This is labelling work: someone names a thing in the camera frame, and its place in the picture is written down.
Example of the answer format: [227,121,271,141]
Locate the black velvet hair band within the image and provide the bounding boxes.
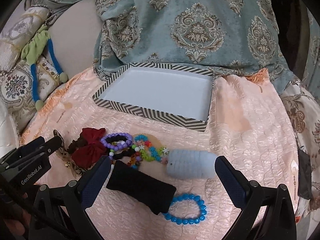
[106,161,176,215]

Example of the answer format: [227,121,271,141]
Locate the light blue fuzzy hair band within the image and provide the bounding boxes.
[166,149,217,179]

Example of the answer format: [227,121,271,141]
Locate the red velvet bow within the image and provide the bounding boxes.
[67,127,106,169]

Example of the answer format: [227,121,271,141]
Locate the floral cream bedsheet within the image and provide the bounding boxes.
[280,77,319,220]

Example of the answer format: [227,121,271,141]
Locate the multicolour round bead bracelet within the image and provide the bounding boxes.
[108,141,143,170]

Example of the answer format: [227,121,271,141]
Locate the embroidered bolster cushion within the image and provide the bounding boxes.
[1,7,50,75]

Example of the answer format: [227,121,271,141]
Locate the leopard print hair bow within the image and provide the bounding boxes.
[53,129,86,178]

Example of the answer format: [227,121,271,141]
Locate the bright blue bead bracelet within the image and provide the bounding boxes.
[162,192,208,225]

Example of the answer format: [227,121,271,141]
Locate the striped white tray box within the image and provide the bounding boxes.
[92,63,213,132]

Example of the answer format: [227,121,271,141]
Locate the pink quilted bedspread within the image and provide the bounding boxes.
[20,68,298,239]

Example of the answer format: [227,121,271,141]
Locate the black cloth at edge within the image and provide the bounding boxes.
[298,148,312,200]

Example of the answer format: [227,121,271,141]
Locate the colourful flower bead bracelet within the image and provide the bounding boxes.
[133,134,170,163]

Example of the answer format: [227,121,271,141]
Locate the embroidered cream pillow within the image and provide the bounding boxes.
[1,56,60,133]

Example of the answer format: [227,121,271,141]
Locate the left hand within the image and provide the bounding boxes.
[1,192,31,239]

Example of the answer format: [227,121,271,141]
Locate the teal damask blanket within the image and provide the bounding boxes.
[32,0,320,98]

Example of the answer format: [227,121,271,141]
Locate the green blue plush toy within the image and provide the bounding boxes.
[21,25,68,111]

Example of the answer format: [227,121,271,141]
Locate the purple bead bracelet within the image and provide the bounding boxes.
[100,132,134,152]

